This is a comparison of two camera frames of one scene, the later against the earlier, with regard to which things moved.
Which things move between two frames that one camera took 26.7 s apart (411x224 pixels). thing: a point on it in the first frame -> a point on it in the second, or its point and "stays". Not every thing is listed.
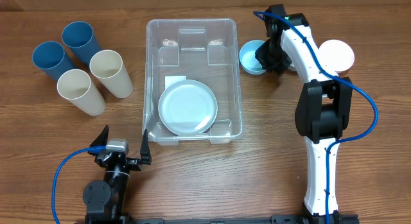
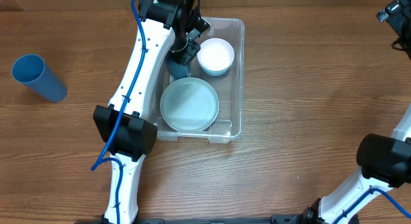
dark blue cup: [51, 58] -> [31, 70]
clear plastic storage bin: [191, 84] stays
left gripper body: [133, 164] -> [183, 46]
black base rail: [304, 219] stays
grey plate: [187, 107] stays
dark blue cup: [79, 36] -> [177, 70]
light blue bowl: [248, 60] -> [215, 68]
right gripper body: [271, 56] -> [401, 22]
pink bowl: [336, 55] -> [215, 56]
